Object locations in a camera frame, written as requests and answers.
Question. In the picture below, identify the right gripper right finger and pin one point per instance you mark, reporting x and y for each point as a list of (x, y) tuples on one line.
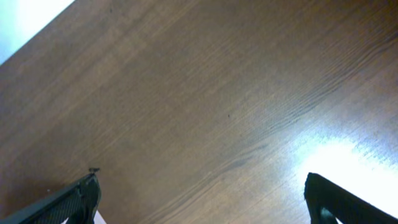
[(329, 203)]

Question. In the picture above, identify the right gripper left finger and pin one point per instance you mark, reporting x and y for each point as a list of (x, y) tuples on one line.
[(77, 203)]

